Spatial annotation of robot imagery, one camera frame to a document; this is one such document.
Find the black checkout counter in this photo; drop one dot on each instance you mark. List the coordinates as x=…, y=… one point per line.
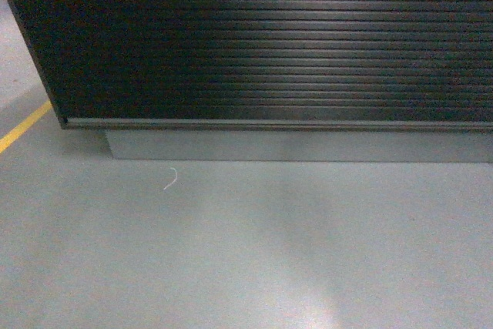
x=279, y=80

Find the white string scrap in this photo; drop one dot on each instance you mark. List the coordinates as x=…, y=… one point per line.
x=173, y=180

